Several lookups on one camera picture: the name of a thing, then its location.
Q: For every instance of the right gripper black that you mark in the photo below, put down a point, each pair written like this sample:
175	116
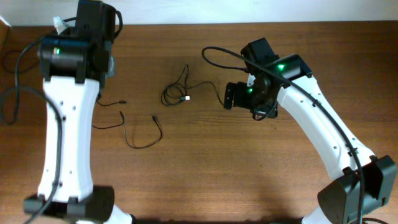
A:
267	110

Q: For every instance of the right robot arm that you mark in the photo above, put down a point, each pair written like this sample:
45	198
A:
361	182

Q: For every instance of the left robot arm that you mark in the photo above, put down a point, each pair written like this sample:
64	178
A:
75	62

